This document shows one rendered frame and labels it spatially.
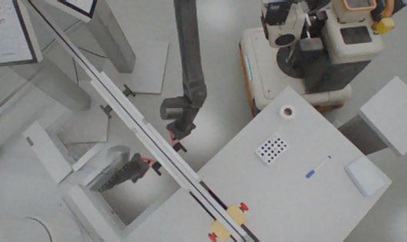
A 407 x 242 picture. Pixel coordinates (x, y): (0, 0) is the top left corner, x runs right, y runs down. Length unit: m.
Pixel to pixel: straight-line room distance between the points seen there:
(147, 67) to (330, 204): 1.60
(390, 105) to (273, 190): 0.69
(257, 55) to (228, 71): 0.34
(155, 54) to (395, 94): 1.64
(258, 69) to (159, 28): 0.97
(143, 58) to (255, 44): 0.87
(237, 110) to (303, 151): 0.91
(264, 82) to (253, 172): 0.81
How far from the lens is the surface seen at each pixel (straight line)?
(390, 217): 2.28
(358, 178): 1.28
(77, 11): 1.36
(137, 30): 2.49
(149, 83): 2.17
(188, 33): 0.81
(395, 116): 1.49
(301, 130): 1.28
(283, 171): 1.22
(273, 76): 1.89
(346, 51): 1.46
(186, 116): 0.95
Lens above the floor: 1.94
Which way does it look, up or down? 73 degrees down
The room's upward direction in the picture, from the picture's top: 12 degrees counter-clockwise
